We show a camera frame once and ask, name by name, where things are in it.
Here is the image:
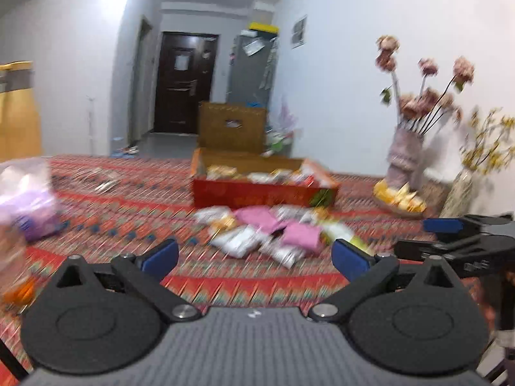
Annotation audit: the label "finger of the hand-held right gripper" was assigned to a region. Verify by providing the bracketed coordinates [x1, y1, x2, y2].
[423, 213, 513, 236]
[393, 235, 489, 264]

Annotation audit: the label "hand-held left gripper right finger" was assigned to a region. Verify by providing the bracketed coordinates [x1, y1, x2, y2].
[308, 239, 469, 324]

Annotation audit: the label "yellow thermos jug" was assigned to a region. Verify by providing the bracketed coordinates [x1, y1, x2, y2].
[0, 61, 43, 163]

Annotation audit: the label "blue floor items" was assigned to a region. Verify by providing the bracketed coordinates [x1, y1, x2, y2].
[110, 137, 139, 155]

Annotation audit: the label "purple tissue pack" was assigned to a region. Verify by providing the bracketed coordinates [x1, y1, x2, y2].
[0, 159, 61, 242]

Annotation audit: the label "brown bowl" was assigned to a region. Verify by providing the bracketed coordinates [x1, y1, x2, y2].
[373, 187, 428, 216]

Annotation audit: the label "red cardboard box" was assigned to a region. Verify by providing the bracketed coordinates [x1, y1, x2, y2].
[191, 102, 341, 210]

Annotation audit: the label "clear drinking glass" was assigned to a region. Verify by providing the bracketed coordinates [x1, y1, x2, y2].
[0, 225, 37, 306]

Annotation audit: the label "yellow flower branches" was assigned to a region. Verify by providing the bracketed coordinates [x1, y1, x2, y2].
[459, 106, 515, 175]

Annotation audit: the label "dark entrance door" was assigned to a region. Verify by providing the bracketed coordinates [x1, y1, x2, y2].
[154, 31, 220, 135]

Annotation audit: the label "floral slim vase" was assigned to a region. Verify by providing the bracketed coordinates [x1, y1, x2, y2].
[438, 169, 473, 220]

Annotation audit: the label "hanging folded umbrella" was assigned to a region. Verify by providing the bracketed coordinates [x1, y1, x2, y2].
[259, 42, 278, 89]

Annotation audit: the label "white earphone cable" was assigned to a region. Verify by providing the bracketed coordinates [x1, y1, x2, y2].
[92, 171, 121, 191]

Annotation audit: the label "yellow box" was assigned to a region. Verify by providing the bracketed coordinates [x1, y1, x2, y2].
[248, 21, 279, 35]

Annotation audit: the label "grey side door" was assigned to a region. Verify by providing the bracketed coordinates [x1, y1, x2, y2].
[129, 15, 154, 149]

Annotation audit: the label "red patterned tablecloth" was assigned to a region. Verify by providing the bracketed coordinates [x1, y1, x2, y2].
[0, 153, 515, 374]

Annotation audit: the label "grey refrigerator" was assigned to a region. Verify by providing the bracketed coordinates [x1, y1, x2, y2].
[226, 34, 278, 107]

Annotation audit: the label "pile of snack packets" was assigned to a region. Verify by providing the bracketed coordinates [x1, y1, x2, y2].
[195, 164, 373, 269]

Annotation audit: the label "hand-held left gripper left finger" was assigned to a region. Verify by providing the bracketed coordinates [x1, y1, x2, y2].
[47, 238, 202, 322]

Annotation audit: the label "dried pink roses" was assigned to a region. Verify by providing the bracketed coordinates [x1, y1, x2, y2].
[375, 35, 475, 133]

